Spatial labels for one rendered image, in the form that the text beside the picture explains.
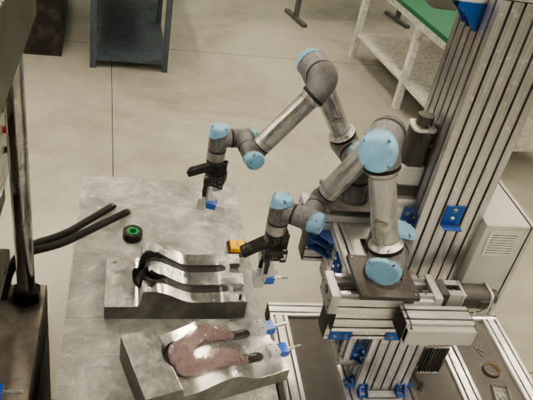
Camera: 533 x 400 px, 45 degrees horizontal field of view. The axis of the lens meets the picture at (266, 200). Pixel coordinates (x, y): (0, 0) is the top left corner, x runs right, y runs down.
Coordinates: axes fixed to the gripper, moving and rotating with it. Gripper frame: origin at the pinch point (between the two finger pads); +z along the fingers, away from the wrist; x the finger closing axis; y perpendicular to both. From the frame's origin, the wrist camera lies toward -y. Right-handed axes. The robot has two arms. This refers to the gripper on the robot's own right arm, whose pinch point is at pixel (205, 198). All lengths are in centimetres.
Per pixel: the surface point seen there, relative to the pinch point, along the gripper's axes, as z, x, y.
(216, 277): 6.3, -38.2, 15.2
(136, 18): 84, 386, -164
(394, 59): 70, 395, 95
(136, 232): 11.5, -18.5, -22.7
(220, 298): 6, -49, 20
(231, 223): 15.1, 7.4, 11.7
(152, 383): 4, -93, 9
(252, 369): 9, -74, 37
